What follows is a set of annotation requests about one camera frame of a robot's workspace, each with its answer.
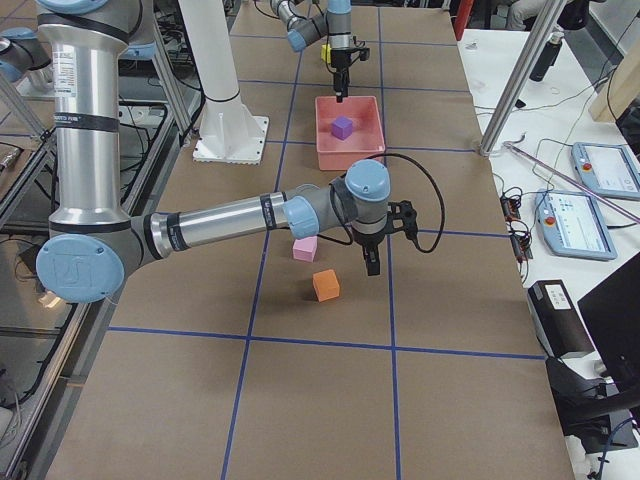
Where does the metal grabber stick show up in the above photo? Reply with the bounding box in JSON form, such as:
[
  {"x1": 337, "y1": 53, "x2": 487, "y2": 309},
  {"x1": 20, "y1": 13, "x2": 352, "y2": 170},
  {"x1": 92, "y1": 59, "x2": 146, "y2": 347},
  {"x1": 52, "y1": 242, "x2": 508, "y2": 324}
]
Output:
[{"x1": 503, "y1": 141, "x2": 640, "y2": 224}]

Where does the blue teach pendant near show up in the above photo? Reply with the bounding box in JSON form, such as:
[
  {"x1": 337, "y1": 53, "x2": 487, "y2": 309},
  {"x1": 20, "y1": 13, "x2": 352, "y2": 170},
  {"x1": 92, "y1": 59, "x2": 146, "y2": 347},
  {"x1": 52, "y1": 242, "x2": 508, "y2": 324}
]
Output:
[{"x1": 535, "y1": 189, "x2": 618, "y2": 261}]

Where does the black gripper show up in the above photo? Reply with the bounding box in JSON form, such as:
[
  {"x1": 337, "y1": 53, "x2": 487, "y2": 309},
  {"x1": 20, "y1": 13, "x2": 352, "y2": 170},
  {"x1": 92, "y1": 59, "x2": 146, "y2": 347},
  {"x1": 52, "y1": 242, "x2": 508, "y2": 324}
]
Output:
[
  {"x1": 330, "y1": 45, "x2": 370, "y2": 103},
  {"x1": 351, "y1": 200, "x2": 417, "y2": 276}
]

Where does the black monitor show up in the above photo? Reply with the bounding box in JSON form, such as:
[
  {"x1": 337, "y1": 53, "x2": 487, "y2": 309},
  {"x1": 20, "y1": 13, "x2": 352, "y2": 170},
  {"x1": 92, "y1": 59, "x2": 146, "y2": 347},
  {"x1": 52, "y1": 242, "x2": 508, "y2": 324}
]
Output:
[{"x1": 578, "y1": 254, "x2": 639, "y2": 391}]

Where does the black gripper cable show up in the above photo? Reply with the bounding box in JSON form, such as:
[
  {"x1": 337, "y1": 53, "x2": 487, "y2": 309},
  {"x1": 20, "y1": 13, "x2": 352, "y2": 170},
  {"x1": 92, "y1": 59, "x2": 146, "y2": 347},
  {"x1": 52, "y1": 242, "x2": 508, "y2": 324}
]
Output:
[{"x1": 319, "y1": 152, "x2": 446, "y2": 254}]

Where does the pink plastic bin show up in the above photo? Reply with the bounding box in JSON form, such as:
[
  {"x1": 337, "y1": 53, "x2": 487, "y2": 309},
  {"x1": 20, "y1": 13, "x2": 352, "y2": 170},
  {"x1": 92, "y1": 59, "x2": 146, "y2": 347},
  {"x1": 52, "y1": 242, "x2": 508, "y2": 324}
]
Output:
[{"x1": 315, "y1": 96, "x2": 386, "y2": 171}]

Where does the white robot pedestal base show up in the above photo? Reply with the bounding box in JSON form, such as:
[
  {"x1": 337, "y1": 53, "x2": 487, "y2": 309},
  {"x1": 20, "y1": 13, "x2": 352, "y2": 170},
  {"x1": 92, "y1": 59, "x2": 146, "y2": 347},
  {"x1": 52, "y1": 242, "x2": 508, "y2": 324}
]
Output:
[{"x1": 182, "y1": 1, "x2": 269, "y2": 165}]

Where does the yellow foam block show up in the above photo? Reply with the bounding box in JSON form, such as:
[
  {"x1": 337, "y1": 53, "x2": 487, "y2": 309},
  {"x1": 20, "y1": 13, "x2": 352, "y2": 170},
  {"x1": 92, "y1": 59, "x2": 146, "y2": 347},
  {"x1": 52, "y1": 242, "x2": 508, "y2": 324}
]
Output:
[{"x1": 321, "y1": 43, "x2": 331, "y2": 65}]

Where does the black box device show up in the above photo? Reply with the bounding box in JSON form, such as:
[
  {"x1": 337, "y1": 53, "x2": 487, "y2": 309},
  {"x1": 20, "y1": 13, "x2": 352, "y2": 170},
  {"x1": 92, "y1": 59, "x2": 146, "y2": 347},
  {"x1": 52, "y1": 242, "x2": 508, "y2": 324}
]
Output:
[{"x1": 527, "y1": 280, "x2": 595, "y2": 359}]

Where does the orange foam block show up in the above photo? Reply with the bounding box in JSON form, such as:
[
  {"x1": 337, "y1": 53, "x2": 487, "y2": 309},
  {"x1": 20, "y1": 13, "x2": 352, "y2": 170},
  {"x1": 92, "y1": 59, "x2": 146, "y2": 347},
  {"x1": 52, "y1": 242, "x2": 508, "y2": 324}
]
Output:
[{"x1": 312, "y1": 269, "x2": 340, "y2": 302}]

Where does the blue teach pendant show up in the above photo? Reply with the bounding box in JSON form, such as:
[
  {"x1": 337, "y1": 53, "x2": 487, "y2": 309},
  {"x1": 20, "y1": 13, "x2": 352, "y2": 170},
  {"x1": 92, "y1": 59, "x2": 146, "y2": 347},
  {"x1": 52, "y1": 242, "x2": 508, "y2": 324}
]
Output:
[
  {"x1": 571, "y1": 142, "x2": 639, "y2": 200},
  {"x1": 535, "y1": 189, "x2": 618, "y2": 261}
]

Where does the blue teach pendant far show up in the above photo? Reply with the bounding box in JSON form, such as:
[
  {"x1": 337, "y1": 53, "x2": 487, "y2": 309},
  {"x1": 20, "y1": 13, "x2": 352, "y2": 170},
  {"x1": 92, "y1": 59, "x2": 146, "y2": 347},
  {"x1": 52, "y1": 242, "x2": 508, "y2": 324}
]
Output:
[{"x1": 571, "y1": 142, "x2": 639, "y2": 200}]

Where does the purple foam block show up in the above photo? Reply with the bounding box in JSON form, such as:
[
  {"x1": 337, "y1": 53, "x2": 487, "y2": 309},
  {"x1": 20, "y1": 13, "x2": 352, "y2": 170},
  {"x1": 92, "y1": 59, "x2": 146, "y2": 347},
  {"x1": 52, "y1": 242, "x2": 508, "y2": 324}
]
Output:
[{"x1": 331, "y1": 116, "x2": 354, "y2": 141}]

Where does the aluminium frame post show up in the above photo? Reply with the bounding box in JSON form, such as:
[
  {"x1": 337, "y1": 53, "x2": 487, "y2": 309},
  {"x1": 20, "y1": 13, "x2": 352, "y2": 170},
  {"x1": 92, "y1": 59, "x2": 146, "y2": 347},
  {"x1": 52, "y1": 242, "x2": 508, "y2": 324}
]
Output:
[{"x1": 479, "y1": 0, "x2": 565, "y2": 157}]

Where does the black bottle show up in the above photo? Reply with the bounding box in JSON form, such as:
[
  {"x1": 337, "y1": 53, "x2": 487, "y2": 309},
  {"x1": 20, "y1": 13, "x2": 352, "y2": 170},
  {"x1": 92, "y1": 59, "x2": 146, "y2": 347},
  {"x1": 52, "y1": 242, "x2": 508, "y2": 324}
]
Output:
[{"x1": 529, "y1": 31, "x2": 564, "y2": 82}]

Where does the light pink foam block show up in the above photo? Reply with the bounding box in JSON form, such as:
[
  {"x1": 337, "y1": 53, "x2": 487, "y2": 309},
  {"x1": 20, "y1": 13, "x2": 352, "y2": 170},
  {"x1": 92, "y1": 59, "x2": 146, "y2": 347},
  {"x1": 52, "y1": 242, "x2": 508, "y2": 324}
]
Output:
[{"x1": 292, "y1": 236, "x2": 318, "y2": 262}]

